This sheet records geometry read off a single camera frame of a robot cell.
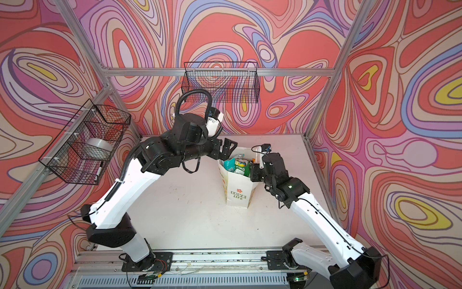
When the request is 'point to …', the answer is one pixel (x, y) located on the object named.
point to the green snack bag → (242, 168)
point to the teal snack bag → (230, 164)
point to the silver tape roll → (100, 142)
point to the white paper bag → (239, 189)
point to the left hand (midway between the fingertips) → (231, 140)
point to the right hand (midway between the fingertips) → (254, 170)
